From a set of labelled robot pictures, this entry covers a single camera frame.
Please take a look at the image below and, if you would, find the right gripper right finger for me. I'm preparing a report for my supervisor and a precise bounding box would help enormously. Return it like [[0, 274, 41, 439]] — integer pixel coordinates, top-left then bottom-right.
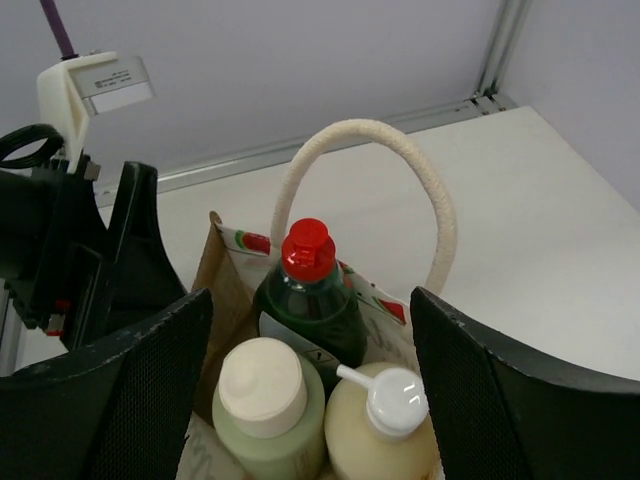
[[410, 287, 639, 479]]

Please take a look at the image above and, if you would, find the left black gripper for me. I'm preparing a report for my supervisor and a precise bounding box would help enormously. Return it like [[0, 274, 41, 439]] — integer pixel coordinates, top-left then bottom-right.
[[4, 154, 186, 350]]

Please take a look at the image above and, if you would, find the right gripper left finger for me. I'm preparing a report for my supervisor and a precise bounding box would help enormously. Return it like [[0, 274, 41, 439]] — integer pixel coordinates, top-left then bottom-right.
[[1, 289, 213, 479]]

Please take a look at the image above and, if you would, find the dark green bottle red cap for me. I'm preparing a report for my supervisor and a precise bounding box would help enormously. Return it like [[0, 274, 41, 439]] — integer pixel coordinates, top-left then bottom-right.
[[253, 218, 368, 396]]

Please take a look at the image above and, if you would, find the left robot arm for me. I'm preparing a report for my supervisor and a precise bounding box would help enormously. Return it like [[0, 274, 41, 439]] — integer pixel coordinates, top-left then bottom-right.
[[1, 124, 186, 350]]

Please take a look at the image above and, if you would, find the cream bottle white pump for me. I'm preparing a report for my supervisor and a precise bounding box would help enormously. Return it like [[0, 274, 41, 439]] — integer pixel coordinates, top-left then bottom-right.
[[324, 362, 439, 480]]

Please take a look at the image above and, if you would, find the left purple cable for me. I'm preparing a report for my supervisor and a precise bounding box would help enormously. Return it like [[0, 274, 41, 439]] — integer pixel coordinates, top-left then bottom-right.
[[38, 0, 80, 60]]

